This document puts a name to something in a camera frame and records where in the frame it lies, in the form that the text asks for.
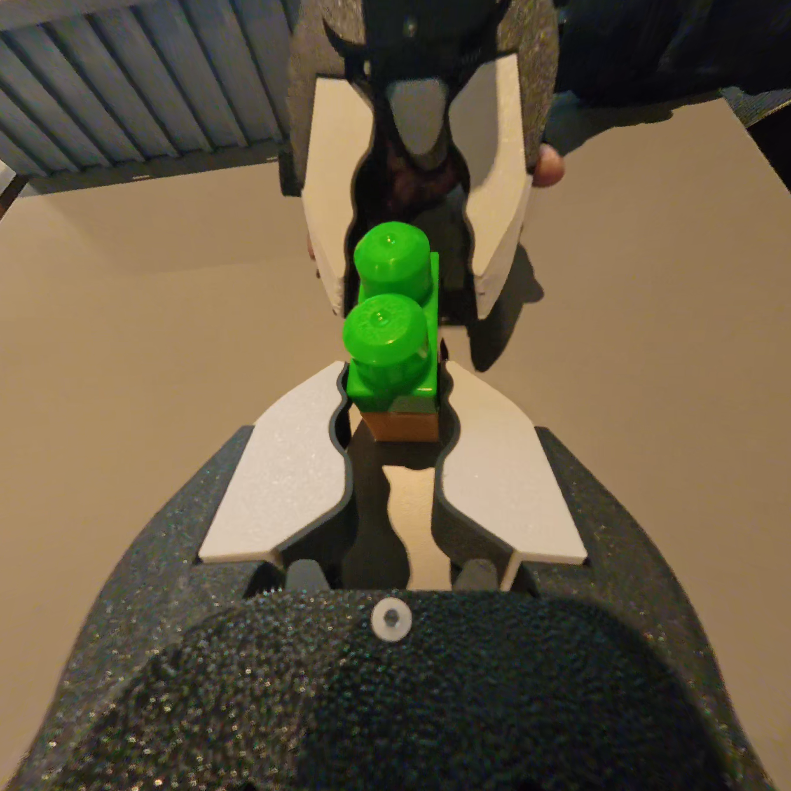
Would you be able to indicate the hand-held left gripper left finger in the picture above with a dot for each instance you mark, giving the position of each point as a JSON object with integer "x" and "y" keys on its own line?
{"x": 278, "y": 494}

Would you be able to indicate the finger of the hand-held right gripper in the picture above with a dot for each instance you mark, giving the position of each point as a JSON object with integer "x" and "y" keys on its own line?
{"x": 327, "y": 173}
{"x": 494, "y": 185}

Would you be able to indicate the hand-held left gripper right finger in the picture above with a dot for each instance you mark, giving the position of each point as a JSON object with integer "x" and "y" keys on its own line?
{"x": 513, "y": 494}

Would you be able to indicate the yellow single-stud block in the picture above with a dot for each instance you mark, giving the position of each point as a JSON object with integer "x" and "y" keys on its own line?
{"x": 401, "y": 426}

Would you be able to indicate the green two-stud block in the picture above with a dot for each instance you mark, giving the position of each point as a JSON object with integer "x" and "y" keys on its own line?
{"x": 383, "y": 346}

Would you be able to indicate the person's right forearm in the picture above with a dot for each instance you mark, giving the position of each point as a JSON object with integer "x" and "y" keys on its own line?
{"x": 649, "y": 49}

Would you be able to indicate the person's right hand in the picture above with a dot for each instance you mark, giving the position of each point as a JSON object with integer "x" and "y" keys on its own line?
{"x": 550, "y": 167}

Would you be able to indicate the person's dark jeans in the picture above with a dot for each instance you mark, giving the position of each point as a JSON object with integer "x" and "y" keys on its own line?
{"x": 775, "y": 123}

